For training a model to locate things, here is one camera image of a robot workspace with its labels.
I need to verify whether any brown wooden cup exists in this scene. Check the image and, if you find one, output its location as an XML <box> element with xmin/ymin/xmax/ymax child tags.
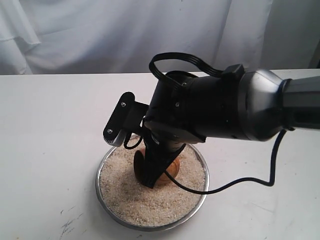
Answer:
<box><xmin>133</xmin><ymin>148</ymin><xmax>180</xmax><ymax>189</ymax></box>

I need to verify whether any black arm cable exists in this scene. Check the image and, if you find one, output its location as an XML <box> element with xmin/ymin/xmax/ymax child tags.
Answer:
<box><xmin>123</xmin><ymin>51</ymin><xmax>288</xmax><ymax>195</ymax></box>

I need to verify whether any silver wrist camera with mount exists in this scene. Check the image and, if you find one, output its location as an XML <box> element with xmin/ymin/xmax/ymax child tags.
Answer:
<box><xmin>103</xmin><ymin>91</ymin><xmax>149</xmax><ymax>150</ymax></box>

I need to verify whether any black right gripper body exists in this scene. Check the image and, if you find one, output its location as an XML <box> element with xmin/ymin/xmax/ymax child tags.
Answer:
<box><xmin>142</xmin><ymin>124</ymin><xmax>187</xmax><ymax>160</ymax></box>

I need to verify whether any large steel rice plate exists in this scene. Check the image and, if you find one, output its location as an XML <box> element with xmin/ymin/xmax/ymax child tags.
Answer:
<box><xmin>95</xmin><ymin>146</ymin><xmax>206</xmax><ymax>232</ymax></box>

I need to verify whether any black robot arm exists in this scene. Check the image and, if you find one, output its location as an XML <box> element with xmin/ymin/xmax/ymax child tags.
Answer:
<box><xmin>134</xmin><ymin>65</ymin><xmax>320</xmax><ymax>188</ymax></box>

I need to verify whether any white backdrop cloth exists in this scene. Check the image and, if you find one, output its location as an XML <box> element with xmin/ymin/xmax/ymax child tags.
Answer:
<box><xmin>0</xmin><ymin>0</ymin><xmax>320</xmax><ymax>75</ymax></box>

